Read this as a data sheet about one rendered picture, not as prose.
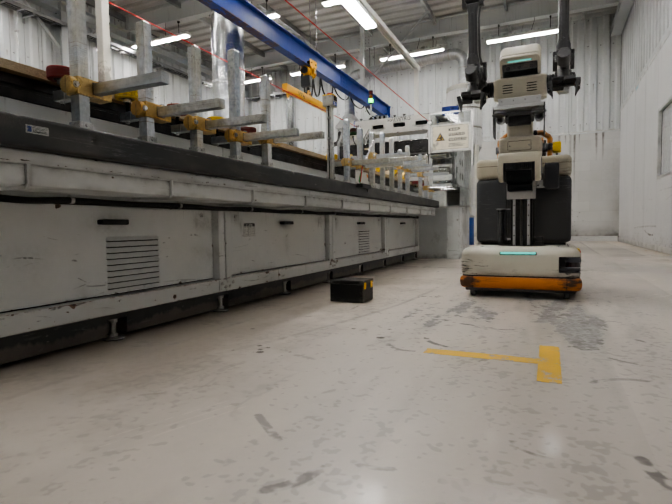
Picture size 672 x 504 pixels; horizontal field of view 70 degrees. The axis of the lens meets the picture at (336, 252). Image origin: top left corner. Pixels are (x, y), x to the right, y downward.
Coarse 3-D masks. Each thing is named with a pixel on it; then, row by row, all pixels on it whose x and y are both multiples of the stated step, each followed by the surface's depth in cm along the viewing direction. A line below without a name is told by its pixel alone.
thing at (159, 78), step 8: (152, 72) 130; (160, 72) 129; (112, 80) 136; (120, 80) 135; (128, 80) 134; (136, 80) 133; (144, 80) 131; (152, 80) 130; (160, 80) 129; (168, 80) 131; (96, 88) 139; (104, 88) 138; (112, 88) 136; (120, 88) 135; (128, 88) 135; (136, 88) 135; (144, 88) 135; (56, 96) 146; (64, 96) 145
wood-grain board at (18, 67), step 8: (0, 64) 134; (8, 64) 136; (16, 64) 138; (8, 72) 139; (16, 72) 139; (24, 72) 141; (32, 72) 143; (40, 72) 145; (40, 80) 147; (48, 80) 147; (112, 96) 169; (224, 128) 227; (280, 144) 274; (296, 152) 295; (304, 152) 301; (312, 152) 311; (336, 160) 346
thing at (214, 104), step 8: (176, 104) 159; (184, 104) 158; (192, 104) 156; (200, 104) 155; (208, 104) 154; (216, 104) 152; (224, 104) 154; (128, 112) 168; (160, 112) 162; (168, 112) 160; (176, 112) 159; (184, 112) 158; (192, 112) 158; (200, 112) 159; (120, 120) 169; (128, 120) 169; (136, 120) 169
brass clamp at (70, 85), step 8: (64, 80) 134; (72, 80) 134; (80, 80) 136; (88, 80) 138; (64, 88) 134; (72, 88) 134; (80, 88) 136; (88, 88) 138; (88, 96) 139; (96, 96) 141; (104, 96) 143
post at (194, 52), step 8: (192, 48) 181; (192, 56) 181; (200, 56) 183; (192, 64) 181; (200, 64) 183; (192, 72) 181; (200, 72) 183; (192, 80) 181; (200, 80) 183; (192, 88) 182; (200, 88) 183; (192, 96) 182; (200, 96) 183; (192, 136) 183; (200, 136) 184; (192, 144) 183; (200, 144) 184
